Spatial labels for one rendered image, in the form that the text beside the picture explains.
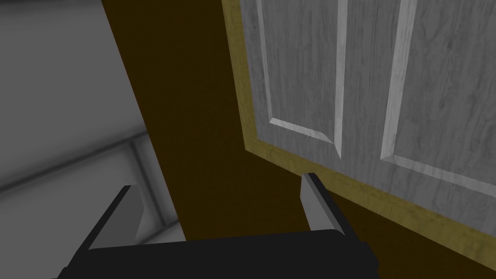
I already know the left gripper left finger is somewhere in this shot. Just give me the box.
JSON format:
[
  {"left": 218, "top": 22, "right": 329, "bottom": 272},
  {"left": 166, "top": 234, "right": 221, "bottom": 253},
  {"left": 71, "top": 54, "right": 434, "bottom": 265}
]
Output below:
[{"left": 68, "top": 185, "right": 145, "bottom": 268}]

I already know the grey panelled wooden door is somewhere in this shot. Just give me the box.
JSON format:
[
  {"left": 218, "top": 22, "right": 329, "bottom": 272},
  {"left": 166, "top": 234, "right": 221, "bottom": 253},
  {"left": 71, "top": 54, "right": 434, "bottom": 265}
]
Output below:
[{"left": 239, "top": 0, "right": 496, "bottom": 238}]

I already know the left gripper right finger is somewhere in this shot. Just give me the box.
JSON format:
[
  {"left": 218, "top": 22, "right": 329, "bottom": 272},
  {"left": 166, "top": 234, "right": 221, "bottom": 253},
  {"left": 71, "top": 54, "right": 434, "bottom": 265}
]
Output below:
[{"left": 300, "top": 172, "right": 358, "bottom": 238}]

